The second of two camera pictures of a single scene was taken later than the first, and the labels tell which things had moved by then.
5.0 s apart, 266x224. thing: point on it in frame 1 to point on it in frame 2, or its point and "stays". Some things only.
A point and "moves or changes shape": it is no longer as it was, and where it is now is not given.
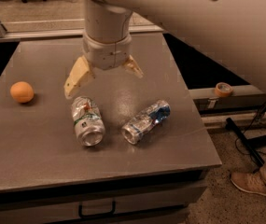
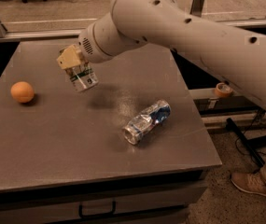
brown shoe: (251, 182) stays
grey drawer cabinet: (94, 188) stays
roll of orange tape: (223, 90) stays
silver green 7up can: (88, 121) moves or changes shape
